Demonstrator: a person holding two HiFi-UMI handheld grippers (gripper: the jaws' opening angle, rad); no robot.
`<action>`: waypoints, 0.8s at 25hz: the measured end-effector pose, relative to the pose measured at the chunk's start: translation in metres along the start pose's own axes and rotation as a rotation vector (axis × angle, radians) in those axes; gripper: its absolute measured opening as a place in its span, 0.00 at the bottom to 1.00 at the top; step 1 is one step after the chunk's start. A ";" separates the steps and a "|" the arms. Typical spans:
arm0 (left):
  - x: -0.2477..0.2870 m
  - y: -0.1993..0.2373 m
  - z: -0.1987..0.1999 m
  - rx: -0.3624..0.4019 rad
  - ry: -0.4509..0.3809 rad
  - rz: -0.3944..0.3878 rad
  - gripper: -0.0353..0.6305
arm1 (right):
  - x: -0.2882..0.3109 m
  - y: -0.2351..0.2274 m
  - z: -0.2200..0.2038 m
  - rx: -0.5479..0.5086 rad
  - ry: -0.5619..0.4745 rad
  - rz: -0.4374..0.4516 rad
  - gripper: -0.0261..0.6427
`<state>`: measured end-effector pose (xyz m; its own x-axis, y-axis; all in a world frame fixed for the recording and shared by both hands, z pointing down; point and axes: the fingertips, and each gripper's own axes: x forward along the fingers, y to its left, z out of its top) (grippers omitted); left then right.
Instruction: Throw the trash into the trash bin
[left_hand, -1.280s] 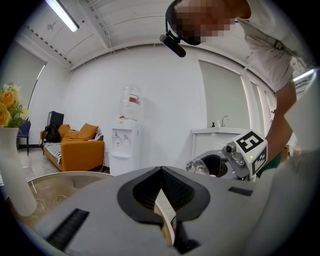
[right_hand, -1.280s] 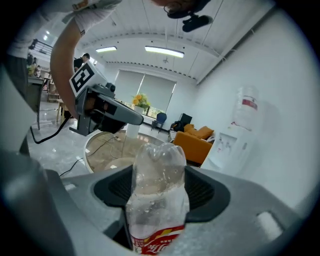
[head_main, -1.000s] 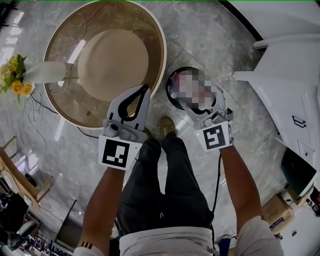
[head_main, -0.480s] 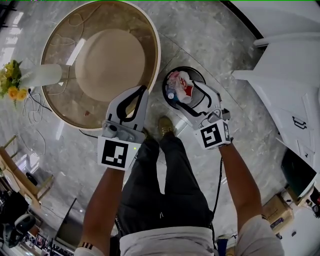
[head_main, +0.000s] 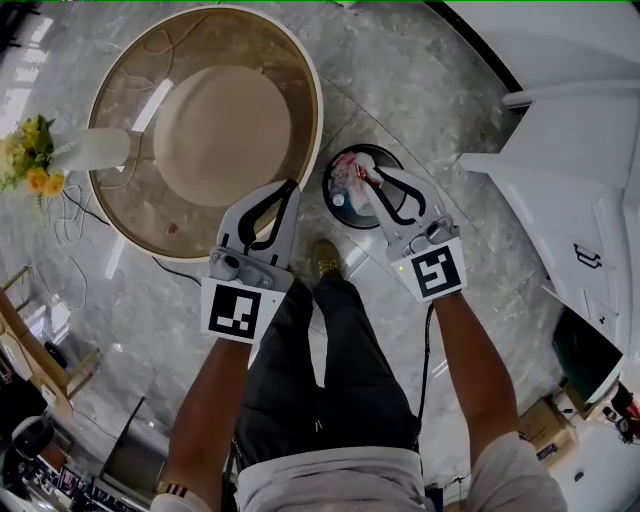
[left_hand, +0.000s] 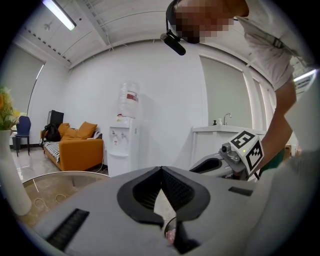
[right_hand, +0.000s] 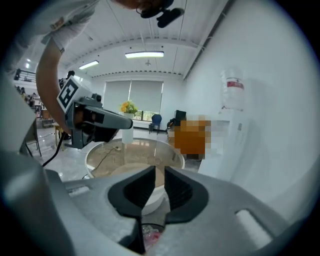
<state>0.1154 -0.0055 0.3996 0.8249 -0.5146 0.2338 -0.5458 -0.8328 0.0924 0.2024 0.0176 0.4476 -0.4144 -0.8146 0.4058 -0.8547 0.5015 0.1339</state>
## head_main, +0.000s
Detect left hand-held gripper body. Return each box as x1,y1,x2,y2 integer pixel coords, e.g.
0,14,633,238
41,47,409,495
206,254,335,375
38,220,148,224
200,243,295,347

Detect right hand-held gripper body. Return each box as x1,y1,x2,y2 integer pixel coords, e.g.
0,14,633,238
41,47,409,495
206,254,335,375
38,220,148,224
385,214,470,304

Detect clear plastic bottle trash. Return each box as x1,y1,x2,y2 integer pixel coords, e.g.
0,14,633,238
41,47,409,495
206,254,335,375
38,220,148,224
327,175,352,209

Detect black round trash bin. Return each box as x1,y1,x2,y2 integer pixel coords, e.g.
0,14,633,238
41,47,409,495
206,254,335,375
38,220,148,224
321,143,407,231

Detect white pink trash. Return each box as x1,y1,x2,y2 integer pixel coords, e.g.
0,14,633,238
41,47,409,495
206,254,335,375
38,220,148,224
332,151,380,211

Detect person's left forearm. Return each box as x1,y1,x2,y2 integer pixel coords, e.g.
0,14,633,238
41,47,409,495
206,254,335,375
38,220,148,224
166,333,282,501

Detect person's right forearm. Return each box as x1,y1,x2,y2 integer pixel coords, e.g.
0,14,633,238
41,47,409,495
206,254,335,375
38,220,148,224
430,288,527,454

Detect person's brown shoe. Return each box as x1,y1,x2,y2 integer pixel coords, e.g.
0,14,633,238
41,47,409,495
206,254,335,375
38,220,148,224
310,238,344,282

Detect round glass top table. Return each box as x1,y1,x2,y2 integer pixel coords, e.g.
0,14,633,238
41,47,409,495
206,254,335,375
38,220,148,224
86,6,327,265

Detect person's dark trousers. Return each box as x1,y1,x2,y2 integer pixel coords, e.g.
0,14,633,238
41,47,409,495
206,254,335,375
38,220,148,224
234,273,422,474

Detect white counter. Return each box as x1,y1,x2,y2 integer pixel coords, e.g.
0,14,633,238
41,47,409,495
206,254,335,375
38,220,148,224
442,0,640,361

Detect white vase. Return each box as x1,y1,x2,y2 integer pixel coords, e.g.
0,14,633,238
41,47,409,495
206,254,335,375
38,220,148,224
49,126,132,174

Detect dark flat board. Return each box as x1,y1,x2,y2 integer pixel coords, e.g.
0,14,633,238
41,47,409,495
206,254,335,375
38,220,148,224
101,396,147,482

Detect black monitor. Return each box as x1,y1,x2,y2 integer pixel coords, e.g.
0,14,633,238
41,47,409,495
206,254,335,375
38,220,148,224
551,308,625,407

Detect striped wristband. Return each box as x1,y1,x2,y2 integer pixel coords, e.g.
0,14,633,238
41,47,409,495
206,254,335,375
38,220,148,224
153,478,190,501

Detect cardboard box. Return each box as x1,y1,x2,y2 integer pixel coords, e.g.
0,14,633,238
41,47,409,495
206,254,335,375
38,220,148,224
518,393,581,469

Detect wooden chair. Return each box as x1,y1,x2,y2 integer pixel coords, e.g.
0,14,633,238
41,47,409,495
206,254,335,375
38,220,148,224
0,263,102,419

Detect person's grey shirt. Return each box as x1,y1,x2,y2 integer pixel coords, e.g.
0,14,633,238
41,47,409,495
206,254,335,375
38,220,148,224
149,429,569,512

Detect yellow flower bouquet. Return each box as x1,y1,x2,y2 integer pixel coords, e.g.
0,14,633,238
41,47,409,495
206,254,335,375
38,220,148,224
0,114,67,202

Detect black floor cable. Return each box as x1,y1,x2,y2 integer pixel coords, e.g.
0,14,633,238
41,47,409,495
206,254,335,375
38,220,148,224
62,188,204,281

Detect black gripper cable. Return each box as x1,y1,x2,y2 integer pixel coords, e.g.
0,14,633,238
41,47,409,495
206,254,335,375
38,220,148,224
415,301,437,422

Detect white cable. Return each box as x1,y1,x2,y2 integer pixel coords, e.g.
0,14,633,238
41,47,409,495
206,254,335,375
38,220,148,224
29,183,96,310

